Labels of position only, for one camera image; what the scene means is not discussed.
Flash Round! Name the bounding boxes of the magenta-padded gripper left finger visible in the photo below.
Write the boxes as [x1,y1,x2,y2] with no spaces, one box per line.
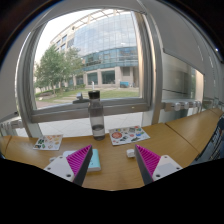
[43,144,94,187]

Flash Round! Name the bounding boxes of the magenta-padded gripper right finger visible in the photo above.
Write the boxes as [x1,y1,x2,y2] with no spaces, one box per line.
[134,144,184,186]

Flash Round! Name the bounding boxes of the small white charger block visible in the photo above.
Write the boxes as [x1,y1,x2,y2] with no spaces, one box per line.
[126,148,136,159]

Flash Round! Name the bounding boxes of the small colourful sticker sheet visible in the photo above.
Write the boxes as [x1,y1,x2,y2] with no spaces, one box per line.
[32,134,64,151]

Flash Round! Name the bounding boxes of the white and teal power strip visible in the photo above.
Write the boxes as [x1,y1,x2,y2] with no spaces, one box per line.
[62,148,102,173]

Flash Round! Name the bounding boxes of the large colourful sticker sheet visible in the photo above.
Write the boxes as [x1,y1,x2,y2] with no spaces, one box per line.
[108,125,151,147]

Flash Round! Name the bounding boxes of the clear bottle with black cap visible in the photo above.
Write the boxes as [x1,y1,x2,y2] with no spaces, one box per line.
[87,89,106,141]

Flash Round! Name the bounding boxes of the white rail with round knobs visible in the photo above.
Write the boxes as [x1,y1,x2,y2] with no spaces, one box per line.
[162,98,224,113]
[0,118,24,134]

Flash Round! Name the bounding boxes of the dark window handle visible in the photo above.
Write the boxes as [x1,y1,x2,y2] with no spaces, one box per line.
[72,92,90,105]

